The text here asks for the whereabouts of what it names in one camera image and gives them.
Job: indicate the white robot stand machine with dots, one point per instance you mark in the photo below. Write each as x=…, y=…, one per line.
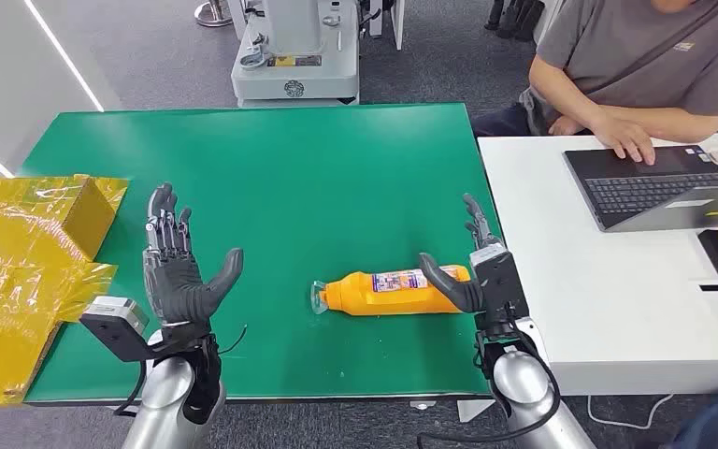
x=297, y=62

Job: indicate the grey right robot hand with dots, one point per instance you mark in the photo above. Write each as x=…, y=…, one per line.
x=458, y=294

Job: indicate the person's left forearm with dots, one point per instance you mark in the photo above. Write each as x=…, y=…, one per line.
x=669, y=124

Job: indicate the white cabinet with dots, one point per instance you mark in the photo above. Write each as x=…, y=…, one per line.
x=396, y=21

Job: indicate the green table mat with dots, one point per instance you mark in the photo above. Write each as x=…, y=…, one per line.
x=303, y=186

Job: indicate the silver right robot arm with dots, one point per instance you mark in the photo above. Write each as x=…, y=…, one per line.
x=520, y=378

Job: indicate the person's right forearm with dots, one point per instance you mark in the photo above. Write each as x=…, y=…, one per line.
x=557, y=93

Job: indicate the person's right hand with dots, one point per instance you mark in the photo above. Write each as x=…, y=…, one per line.
x=625, y=136

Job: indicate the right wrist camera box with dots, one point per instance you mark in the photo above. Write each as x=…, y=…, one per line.
x=498, y=279

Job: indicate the person's left hand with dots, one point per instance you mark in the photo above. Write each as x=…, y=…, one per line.
x=566, y=127

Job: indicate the black laptop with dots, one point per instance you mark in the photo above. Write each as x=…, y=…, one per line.
x=638, y=186

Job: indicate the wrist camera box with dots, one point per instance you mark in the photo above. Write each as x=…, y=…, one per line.
x=498, y=279
x=111, y=328

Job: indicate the orange plastic bottle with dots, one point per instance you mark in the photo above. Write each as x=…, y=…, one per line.
x=390, y=297

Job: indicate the white table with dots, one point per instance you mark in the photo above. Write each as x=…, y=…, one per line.
x=613, y=297

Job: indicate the black objects on floor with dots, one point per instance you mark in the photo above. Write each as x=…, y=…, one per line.
x=514, y=18

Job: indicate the yellow taped cardboard box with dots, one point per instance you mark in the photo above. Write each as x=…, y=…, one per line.
x=12, y=279

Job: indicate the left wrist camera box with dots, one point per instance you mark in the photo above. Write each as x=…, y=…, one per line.
x=111, y=328

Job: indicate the person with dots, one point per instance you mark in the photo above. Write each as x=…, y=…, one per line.
x=631, y=56

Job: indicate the chrome stanchion post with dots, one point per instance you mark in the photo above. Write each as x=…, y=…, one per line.
x=213, y=13

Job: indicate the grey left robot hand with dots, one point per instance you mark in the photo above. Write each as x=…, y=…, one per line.
x=173, y=291

